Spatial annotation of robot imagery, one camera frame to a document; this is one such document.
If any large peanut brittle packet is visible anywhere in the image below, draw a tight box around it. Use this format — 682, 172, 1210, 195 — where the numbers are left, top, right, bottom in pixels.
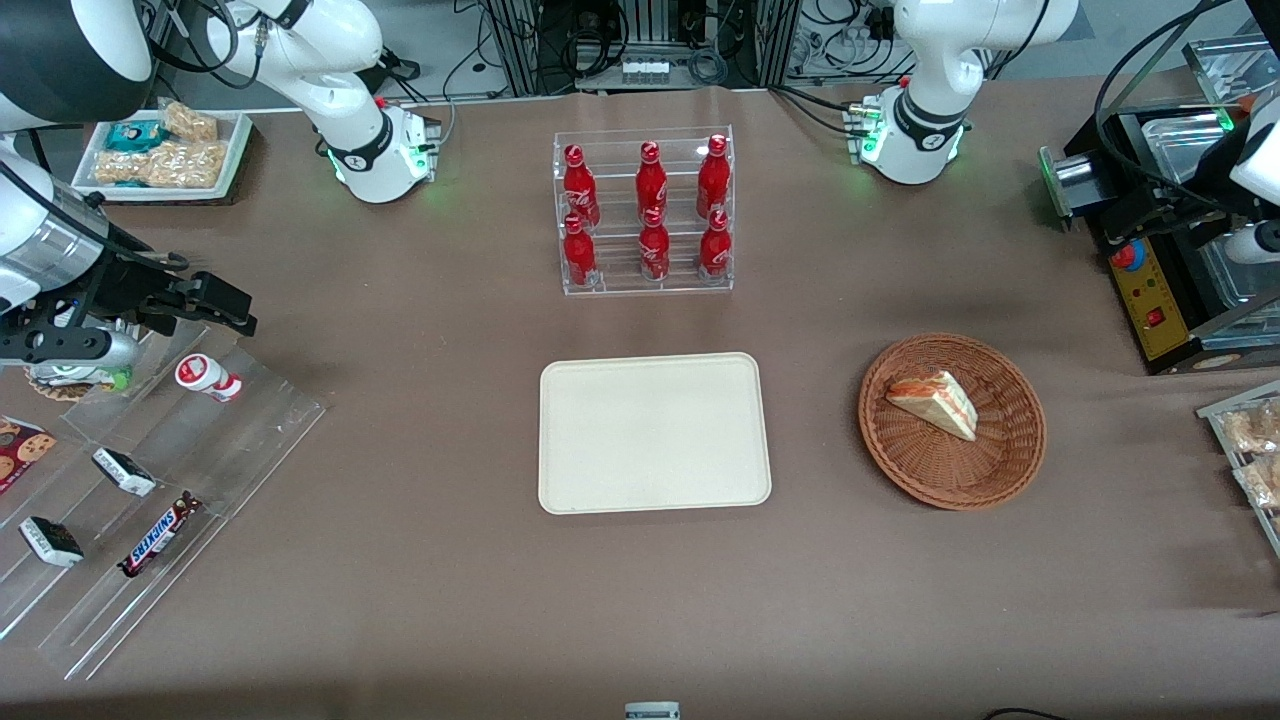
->
94, 140, 228, 190

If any red white yogurt bottle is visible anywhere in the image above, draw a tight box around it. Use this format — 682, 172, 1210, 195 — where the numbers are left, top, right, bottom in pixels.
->
175, 353, 244, 403

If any teal snack packet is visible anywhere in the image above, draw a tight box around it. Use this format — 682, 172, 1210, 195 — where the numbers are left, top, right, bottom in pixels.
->
104, 120, 164, 153

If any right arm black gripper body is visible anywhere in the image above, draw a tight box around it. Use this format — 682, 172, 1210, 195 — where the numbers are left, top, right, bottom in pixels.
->
95, 258, 203, 337

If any aluminium frame rack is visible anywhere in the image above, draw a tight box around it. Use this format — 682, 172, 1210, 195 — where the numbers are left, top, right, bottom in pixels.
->
478, 0, 803, 98

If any red cookie packet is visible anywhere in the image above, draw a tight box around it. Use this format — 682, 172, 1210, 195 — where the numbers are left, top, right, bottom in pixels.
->
0, 417, 58, 494

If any small peanut brittle packet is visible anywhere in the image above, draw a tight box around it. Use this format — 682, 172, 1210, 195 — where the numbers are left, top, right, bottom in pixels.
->
159, 100, 220, 143

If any clear acrylic stepped display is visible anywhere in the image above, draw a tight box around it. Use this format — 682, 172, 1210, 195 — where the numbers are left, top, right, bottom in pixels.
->
0, 320, 332, 682

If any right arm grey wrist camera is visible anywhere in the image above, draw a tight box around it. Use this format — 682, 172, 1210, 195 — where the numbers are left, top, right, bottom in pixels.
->
0, 324, 142, 367

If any beige plastic tray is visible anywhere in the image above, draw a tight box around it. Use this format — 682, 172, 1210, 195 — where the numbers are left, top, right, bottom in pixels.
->
538, 352, 773, 516

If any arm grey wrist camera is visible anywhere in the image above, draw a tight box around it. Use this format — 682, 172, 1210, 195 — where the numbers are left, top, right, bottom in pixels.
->
1224, 224, 1280, 265
0, 324, 142, 367

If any clear bagged pastry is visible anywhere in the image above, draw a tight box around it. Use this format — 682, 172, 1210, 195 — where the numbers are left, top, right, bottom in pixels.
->
1221, 399, 1280, 457
1234, 455, 1280, 513

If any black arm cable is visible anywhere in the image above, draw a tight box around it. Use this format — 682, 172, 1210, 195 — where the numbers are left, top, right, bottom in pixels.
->
1093, 0, 1236, 201

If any grey snack tray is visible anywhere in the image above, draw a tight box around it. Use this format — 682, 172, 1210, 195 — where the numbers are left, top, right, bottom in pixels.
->
1196, 379, 1280, 558

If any clear acrylic bottle rack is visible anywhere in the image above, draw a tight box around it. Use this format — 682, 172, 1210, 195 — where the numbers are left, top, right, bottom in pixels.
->
552, 126, 735, 297

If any brown wicker basket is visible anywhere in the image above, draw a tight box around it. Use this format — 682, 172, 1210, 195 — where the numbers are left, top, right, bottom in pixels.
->
858, 333, 1047, 511

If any brown Snickers bar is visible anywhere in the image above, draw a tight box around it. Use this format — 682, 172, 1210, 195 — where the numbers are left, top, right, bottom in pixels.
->
117, 491, 204, 579

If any white snack tray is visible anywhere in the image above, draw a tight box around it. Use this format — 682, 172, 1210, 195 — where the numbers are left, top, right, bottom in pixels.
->
71, 108, 253, 203

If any triangular sandwich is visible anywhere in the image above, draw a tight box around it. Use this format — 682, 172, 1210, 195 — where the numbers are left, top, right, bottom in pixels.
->
885, 370, 979, 442

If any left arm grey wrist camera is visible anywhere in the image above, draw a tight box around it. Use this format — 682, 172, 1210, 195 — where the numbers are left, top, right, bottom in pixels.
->
1224, 224, 1280, 265

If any black sealing machine yellow panel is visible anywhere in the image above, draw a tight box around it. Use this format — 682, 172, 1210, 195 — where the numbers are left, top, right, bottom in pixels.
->
1038, 35, 1280, 378

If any black white snack bar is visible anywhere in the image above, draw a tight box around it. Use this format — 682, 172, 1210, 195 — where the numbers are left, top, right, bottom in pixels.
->
19, 516, 86, 569
92, 447, 158, 498

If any red cola bottle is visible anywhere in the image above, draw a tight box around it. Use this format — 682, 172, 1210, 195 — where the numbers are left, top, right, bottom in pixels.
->
639, 207, 672, 282
636, 141, 669, 216
562, 144, 601, 227
697, 134, 731, 219
562, 214, 598, 289
699, 209, 732, 279

